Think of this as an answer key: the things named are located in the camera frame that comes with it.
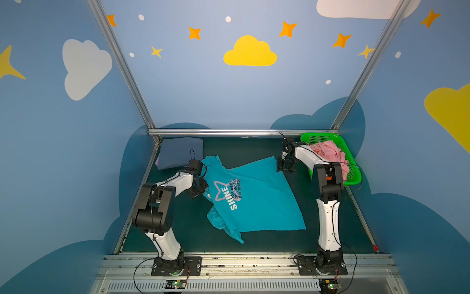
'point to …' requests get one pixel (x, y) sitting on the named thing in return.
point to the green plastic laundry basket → (354, 175)
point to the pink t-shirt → (333, 154)
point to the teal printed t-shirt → (253, 197)
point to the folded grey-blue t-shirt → (177, 152)
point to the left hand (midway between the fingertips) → (206, 189)
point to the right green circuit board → (328, 286)
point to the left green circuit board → (175, 284)
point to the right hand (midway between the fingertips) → (281, 168)
